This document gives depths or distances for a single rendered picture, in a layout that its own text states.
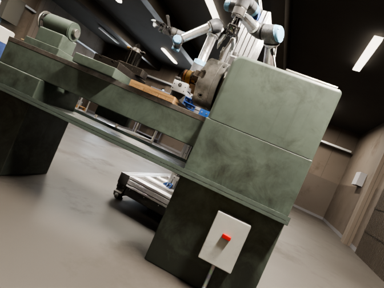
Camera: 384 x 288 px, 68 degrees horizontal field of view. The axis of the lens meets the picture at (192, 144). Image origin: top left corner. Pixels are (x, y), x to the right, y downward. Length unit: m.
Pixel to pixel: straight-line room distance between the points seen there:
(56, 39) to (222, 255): 1.77
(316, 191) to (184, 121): 9.30
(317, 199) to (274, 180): 9.21
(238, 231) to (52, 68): 1.53
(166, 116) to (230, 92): 0.40
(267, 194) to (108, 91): 1.12
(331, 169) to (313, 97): 9.24
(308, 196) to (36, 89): 9.62
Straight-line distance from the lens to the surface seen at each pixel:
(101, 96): 1.87
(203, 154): 1.55
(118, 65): 1.84
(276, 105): 1.57
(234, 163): 1.53
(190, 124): 1.63
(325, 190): 10.75
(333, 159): 10.81
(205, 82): 1.68
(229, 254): 1.52
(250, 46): 2.71
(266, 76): 1.60
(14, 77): 2.25
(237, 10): 1.81
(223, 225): 1.49
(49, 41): 2.33
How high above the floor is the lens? 0.72
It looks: 1 degrees down
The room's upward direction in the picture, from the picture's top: 24 degrees clockwise
